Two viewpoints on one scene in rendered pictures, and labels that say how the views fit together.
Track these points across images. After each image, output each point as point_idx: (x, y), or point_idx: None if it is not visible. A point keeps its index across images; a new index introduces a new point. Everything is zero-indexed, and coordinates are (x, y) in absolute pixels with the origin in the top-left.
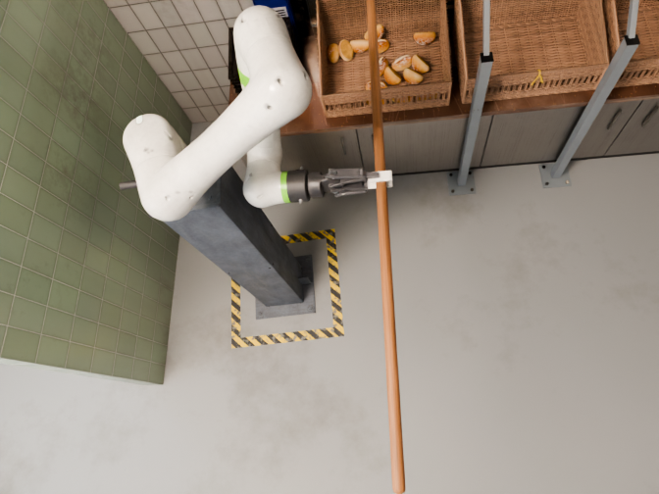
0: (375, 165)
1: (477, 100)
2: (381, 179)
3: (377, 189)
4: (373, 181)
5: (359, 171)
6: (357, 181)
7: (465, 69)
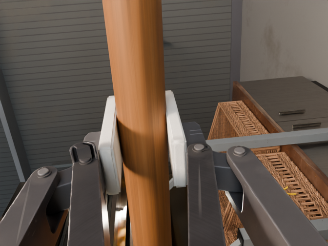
0: (142, 204)
1: (319, 227)
2: (104, 115)
3: (123, 89)
4: (106, 131)
5: (51, 216)
6: (95, 190)
7: None
